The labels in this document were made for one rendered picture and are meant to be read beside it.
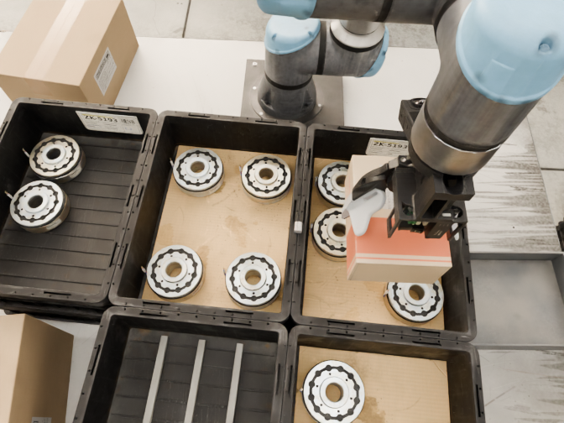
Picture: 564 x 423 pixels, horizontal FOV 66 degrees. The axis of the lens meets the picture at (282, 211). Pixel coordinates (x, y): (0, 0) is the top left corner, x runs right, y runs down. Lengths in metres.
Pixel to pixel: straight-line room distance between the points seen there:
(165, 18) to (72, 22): 1.34
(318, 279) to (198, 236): 0.25
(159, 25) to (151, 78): 1.25
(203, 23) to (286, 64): 1.55
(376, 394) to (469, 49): 0.62
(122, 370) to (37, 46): 0.79
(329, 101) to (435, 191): 0.79
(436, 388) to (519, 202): 0.54
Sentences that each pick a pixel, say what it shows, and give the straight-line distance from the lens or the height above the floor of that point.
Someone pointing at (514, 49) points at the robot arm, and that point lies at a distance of 0.32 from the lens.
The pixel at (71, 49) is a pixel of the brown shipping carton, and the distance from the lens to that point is 1.22.
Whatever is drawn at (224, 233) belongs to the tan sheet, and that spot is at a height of 0.83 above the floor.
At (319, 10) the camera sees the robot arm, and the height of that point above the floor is 1.39.
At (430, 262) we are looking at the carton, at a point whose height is 1.12.
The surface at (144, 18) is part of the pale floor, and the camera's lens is 2.62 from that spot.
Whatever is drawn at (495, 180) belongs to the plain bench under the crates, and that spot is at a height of 0.70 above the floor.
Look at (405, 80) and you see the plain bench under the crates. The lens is 1.33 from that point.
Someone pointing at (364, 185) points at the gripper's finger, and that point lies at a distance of 0.52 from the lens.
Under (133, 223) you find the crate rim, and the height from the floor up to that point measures 0.93.
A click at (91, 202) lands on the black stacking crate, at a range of 0.98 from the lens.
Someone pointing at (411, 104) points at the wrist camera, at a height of 1.24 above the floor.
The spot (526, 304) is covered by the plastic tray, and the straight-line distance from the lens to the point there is 1.11.
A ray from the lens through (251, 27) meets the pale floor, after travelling 2.49.
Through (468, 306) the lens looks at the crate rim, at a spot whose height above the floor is 0.93.
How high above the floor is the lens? 1.64
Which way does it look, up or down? 64 degrees down
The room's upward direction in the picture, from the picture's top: 2 degrees clockwise
